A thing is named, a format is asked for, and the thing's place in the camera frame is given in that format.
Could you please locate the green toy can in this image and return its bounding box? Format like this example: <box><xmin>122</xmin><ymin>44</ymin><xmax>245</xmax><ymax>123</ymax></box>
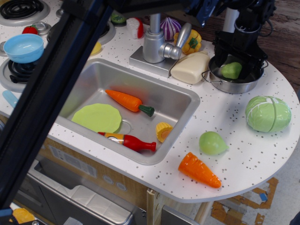
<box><xmin>110</xmin><ymin>13</ymin><xmax>127</xmax><ymax>27</ymax></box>

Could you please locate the back right stove burner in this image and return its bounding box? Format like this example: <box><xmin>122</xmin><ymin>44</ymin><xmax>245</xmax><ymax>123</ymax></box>
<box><xmin>98</xmin><ymin>21</ymin><xmax>116</xmax><ymax>45</ymax></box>

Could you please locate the silver stove knob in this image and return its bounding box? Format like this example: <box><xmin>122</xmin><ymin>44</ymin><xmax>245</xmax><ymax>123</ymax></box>
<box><xmin>33</xmin><ymin>21</ymin><xmax>51</xmax><ymax>36</ymax></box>
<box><xmin>56</xmin><ymin>8</ymin><xmax>64</xmax><ymax>18</ymax></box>

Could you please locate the blue white toy knife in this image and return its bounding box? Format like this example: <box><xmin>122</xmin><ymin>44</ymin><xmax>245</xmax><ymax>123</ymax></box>
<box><xmin>2</xmin><ymin>90</ymin><xmax>18</xmax><ymax>108</ymax></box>

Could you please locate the stove burner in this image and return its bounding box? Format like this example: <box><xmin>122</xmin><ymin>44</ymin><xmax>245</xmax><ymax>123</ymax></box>
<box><xmin>98</xmin><ymin>21</ymin><xmax>116</xmax><ymax>45</ymax></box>
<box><xmin>0</xmin><ymin>59</ymin><xmax>39</xmax><ymax>93</ymax></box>
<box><xmin>0</xmin><ymin>0</ymin><xmax>50</xmax><ymax>27</ymax></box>

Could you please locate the stainless steel pan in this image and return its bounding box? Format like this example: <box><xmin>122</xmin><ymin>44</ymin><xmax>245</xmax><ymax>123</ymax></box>
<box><xmin>202</xmin><ymin>54</ymin><xmax>269</xmax><ymax>94</ymax></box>

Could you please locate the yellow toy bell pepper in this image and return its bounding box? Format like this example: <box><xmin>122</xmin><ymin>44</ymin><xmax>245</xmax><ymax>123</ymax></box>
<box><xmin>181</xmin><ymin>30</ymin><xmax>202</xmax><ymax>55</ymax></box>

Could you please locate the orange toy carrot with stem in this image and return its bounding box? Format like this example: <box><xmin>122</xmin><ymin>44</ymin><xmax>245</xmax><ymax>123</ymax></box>
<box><xmin>105</xmin><ymin>90</ymin><xmax>155</xmax><ymax>117</ymax></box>

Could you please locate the cream toy mayonnaise bottle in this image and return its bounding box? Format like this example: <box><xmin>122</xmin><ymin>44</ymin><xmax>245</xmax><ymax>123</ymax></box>
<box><xmin>171</xmin><ymin>51</ymin><xmax>210</xmax><ymax>84</ymax></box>

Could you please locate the silver oven door handle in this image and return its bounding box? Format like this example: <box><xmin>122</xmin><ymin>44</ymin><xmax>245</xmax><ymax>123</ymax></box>
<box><xmin>29</xmin><ymin>160</ymin><xmax>134</xmax><ymax>225</ymax></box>

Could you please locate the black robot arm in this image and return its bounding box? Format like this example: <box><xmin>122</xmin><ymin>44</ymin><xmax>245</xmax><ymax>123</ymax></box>
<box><xmin>0</xmin><ymin>0</ymin><xmax>274</xmax><ymax>210</ymax></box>

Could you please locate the light green toy plate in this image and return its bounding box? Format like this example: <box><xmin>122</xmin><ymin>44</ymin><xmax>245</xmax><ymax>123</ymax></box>
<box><xmin>71</xmin><ymin>103</ymin><xmax>122</xmax><ymax>133</ymax></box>

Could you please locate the front left stove burner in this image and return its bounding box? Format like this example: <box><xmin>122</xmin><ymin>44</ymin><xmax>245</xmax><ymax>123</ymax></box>
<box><xmin>0</xmin><ymin>59</ymin><xmax>39</xmax><ymax>93</ymax></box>

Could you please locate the red toy strawberry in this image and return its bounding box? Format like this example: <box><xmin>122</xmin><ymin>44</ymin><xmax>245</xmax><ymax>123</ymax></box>
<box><xmin>22</xmin><ymin>25</ymin><xmax>38</xmax><ymax>35</ymax></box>

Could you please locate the silver toy faucet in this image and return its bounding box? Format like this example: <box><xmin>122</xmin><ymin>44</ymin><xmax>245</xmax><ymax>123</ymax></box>
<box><xmin>129</xmin><ymin>14</ymin><xmax>192</xmax><ymax>78</ymax></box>

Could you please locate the green toy cabbage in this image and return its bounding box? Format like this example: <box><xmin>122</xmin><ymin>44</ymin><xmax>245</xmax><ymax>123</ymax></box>
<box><xmin>245</xmin><ymin>96</ymin><xmax>292</xmax><ymax>132</ymax></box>

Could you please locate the green toy broccoli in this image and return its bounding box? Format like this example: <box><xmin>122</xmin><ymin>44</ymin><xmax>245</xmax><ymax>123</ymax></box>
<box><xmin>221</xmin><ymin>62</ymin><xmax>242</xmax><ymax>79</ymax></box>

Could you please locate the yellow toy squash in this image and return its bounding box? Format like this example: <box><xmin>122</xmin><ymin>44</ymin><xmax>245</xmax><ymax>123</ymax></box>
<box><xmin>90</xmin><ymin>42</ymin><xmax>102</xmax><ymax>55</ymax></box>

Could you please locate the stainless steel sink basin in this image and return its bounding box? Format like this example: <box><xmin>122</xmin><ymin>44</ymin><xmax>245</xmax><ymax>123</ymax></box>
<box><xmin>56</xmin><ymin>59</ymin><xmax>200</xmax><ymax>165</ymax></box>

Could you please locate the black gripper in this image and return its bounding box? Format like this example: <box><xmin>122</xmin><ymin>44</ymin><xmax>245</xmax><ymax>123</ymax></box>
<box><xmin>214</xmin><ymin>0</ymin><xmax>276</xmax><ymax>80</ymax></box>

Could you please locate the red toy ketchup bottle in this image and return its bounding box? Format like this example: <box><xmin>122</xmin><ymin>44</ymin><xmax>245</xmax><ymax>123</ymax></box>
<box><xmin>98</xmin><ymin>132</ymin><xmax>156</xmax><ymax>152</ymax></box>

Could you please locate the yellow toy corn piece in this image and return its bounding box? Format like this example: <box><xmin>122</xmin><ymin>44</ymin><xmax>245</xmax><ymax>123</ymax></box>
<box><xmin>156</xmin><ymin>122</ymin><xmax>173</xmax><ymax>143</ymax></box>

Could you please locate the orange toy carrot half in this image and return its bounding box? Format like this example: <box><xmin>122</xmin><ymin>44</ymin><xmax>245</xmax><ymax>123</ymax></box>
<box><xmin>178</xmin><ymin>152</ymin><xmax>222</xmax><ymax>188</ymax></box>

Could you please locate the light blue toy bowl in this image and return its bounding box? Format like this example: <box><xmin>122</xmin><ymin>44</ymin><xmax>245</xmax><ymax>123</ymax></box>
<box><xmin>3</xmin><ymin>34</ymin><xmax>44</xmax><ymax>64</ymax></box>

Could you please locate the purple toy onion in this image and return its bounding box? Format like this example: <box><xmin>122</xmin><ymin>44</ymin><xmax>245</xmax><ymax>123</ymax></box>
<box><xmin>160</xmin><ymin>17</ymin><xmax>181</xmax><ymax>41</ymax></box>

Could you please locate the light green toy pear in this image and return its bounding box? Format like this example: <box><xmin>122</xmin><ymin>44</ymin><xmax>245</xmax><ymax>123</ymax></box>
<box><xmin>199</xmin><ymin>131</ymin><xmax>229</xmax><ymax>155</ymax></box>

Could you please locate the back left stove burner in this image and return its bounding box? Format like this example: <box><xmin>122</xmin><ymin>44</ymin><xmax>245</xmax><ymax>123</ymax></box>
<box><xmin>0</xmin><ymin>0</ymin><xmax>50</xmax><ymax>27</ymax></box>

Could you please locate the yellow toy on floor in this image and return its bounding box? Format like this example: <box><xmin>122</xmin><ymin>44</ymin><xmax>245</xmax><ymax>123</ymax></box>
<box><xmin>10</xmin><ymin>208</ymin><xmax>35</xmax><ymax>225</ymax></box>

